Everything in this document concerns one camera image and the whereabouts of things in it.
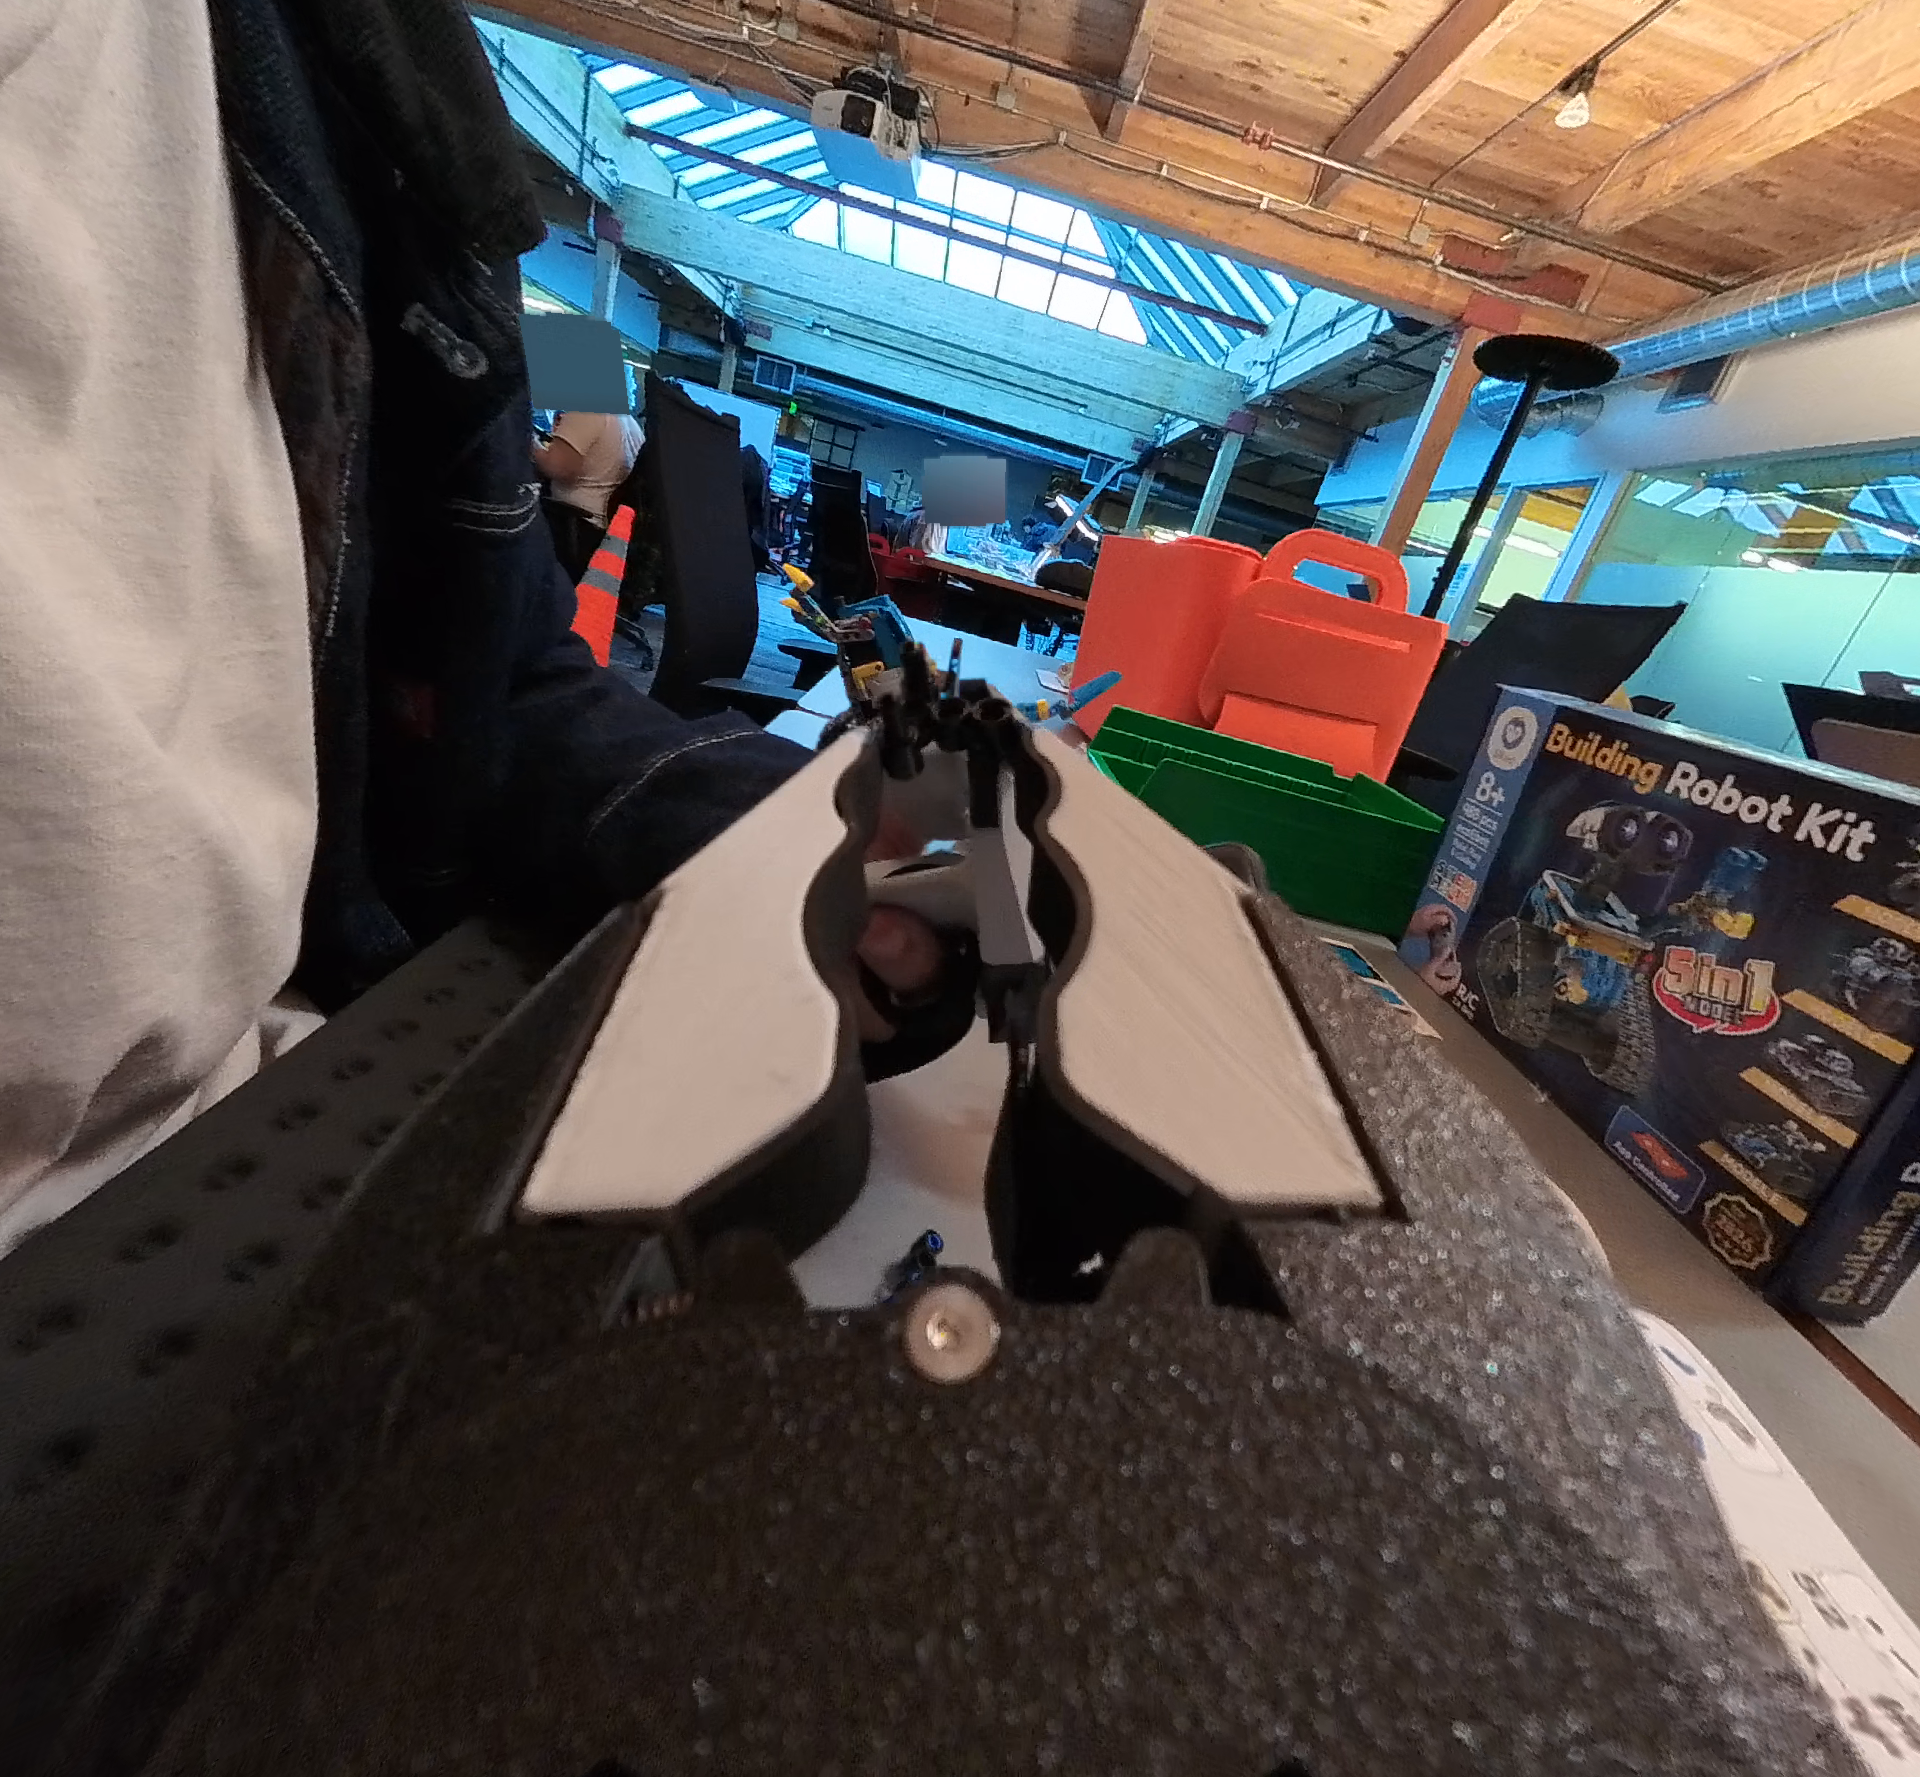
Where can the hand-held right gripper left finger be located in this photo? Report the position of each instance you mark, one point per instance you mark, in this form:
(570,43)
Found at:
(705,997)

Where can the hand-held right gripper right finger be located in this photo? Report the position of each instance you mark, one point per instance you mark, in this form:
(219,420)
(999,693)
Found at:
(1184,997)

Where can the grey black building block assembly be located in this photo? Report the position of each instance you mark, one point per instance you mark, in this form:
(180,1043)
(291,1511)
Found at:
(1002,894)

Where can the person's left forearm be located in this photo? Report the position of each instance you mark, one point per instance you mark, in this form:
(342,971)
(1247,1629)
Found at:
(630,788)

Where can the grey desk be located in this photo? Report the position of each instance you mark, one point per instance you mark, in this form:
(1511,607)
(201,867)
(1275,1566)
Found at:
(1650,1267)

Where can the person's left hand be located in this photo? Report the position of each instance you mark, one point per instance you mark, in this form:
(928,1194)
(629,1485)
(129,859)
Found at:
(901,955)

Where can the small blue card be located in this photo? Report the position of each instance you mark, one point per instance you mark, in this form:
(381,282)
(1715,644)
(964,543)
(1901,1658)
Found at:
(1368,978)

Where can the green plastic bin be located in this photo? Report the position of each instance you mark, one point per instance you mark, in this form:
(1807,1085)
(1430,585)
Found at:
(1275,818)

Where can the blue building beam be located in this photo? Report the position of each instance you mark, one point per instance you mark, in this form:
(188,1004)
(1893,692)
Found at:
(1082,692)

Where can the toy robot model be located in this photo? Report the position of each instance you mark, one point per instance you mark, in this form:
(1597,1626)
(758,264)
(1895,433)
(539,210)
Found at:
(871,638)

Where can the wooden table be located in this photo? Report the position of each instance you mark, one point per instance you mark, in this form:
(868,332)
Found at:
(990,581)

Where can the orange plastic case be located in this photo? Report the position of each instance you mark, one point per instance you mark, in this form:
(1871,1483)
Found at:
(1149,638)

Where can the small black blue pin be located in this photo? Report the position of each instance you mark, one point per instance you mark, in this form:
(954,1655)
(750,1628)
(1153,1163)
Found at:
(914,1262)

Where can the orange traffic cone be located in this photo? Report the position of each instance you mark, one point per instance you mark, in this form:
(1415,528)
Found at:
(601,593)

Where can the robot kit box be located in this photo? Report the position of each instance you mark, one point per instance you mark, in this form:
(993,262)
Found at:
(1650,937)

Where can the dark blue kit box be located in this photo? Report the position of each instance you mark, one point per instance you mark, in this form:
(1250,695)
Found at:
(1869,1208)

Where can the black floor lamp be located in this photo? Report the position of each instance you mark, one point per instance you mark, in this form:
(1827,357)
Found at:
(1544,361)

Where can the white shirt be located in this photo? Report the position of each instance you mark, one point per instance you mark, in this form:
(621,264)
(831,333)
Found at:
(135,533)

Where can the dark denim jacket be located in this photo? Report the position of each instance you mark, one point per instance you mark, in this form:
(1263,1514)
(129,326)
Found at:
(404,308)

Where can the ceiling projector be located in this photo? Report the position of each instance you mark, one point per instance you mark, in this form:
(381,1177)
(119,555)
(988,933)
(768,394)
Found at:
(866,121)

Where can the white printed sheet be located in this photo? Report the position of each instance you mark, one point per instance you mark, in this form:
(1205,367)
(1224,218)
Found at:
(1800,1551)

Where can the hanging light bulb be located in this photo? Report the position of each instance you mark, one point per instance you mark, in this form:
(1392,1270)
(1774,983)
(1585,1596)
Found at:
(1575,106)

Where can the silver ventilation duct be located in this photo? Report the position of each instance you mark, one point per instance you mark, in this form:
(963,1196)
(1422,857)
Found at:
(1770,301)

